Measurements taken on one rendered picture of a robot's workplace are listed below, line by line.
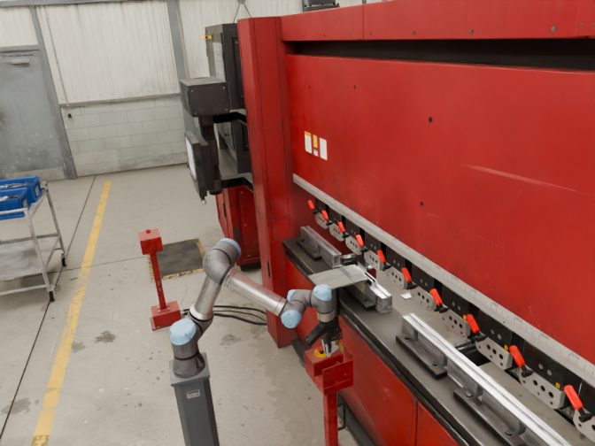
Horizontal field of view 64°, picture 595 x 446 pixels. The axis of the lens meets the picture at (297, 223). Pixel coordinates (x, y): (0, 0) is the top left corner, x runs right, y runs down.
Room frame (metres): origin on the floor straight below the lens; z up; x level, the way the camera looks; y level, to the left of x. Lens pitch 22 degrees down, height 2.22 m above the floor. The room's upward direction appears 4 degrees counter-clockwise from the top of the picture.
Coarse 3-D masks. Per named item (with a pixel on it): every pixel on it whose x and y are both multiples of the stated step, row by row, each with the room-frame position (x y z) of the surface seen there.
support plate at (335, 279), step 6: (330, 270) 2.29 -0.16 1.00; (336, 270) 2.29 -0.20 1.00; (312, 276) 2.24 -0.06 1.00; (318, 276) 2.23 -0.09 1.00; (324, 276) 2.23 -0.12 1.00; (330, 276) 2.22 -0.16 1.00; (336, 276) 2.22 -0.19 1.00; (342, 276) 2.21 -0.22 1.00; (354, 276) 2.21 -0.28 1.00; (360, 276) 2.20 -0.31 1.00; (318, 282) 2.17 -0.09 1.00; (324, 282) 2.16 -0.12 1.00; (330, 282) 2.16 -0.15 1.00; (336, 282) 2.15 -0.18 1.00; (342, 282) 2.15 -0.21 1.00; (348, 282) 2.15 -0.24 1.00; (354, 282) 2.15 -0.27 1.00; (330, 288) 2.10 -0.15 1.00
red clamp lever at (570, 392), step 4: (564, 388) 1.04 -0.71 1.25; (568, 388) 1.03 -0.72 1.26; (572, 388) 1.03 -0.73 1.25; (568, 392) 1.02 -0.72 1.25; (572, 392) 1.02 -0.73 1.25; (568, 396) 1.02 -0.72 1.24; (572, 396) 1.02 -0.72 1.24; (576, 396) 1.02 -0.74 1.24; (572, 400) 1.01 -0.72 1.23; (576, 400) 1.01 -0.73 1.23; (580, 400) 1.01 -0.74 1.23; (572, 404) 1.01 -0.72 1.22; (576, 404) 1.00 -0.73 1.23; (580, 404) 1.00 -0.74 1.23; (576, 408) 1.00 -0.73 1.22; (580, 408) 1.00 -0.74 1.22; (580, 412) 0.99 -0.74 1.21; (584, 412) 0.99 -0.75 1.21; (580, 416) 0.98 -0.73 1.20; (584, 416) 0.98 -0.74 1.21; (588, 416) 0.98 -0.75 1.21; (592, 416) 0.98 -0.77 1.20; (580, 420) 0.98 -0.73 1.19; (584, 420) 0.97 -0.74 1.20
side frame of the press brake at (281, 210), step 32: (256, 32) 2.99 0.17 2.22; (256, 64) 2.98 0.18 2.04; (256, 96) 2.97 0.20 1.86; (256, 128) 3.02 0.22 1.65; (288, 128) 3.04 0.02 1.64; (256, 160) 3.08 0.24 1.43; (288, 160) 3.04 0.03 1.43; (256, 192) 3.15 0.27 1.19; (288, 192) 3.03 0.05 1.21; (288, 224) 3.03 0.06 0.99
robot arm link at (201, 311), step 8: (224, 240) 1.94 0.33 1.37; (232, 240) 1.95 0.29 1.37; (216, 248) 1.86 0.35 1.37; (224, 248) 1.86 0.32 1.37; (232, 248) 1.89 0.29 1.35; (232, 256) 1.86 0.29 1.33; (232, 264) 1.86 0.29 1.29; (208, 280) 1.90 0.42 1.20; (208, 288) 1.90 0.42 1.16; (216, 288) 1.90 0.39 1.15; (200, 296) 1.92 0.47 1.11; (208, 296) 1.90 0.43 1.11; (216, 296) 1.92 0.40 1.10; (192, 304) 1.97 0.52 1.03; (200, 304) 1.91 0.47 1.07; (208, 304) 1.91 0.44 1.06; (192, 312) 1.92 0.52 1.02; (200, 312) 1.92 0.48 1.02; (208, 312) 1.93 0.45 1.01; (200, 320) 1.91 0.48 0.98; (208, 320) 1.93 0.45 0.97
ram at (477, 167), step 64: (320, 64) 2.58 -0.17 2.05; (384, 64) 2.00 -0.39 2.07; (448, 64) 1.67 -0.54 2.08; (320, 128) 2.61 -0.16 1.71; (384, 128) 1.99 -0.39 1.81; (448, 128) 1.62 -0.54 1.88; (512, 128) 1.36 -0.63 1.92; (576, 128) 1.17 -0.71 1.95; (384, 192) 1.99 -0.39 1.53; (448, 192) 1.60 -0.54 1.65; (512, 192) 1.33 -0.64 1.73; (576, 192) 1.14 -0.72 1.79; (448, 256) 1.58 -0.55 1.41; (512, 256) 1.30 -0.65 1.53; (576, 256) 1.11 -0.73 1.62; (576, 320) 1.08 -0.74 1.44
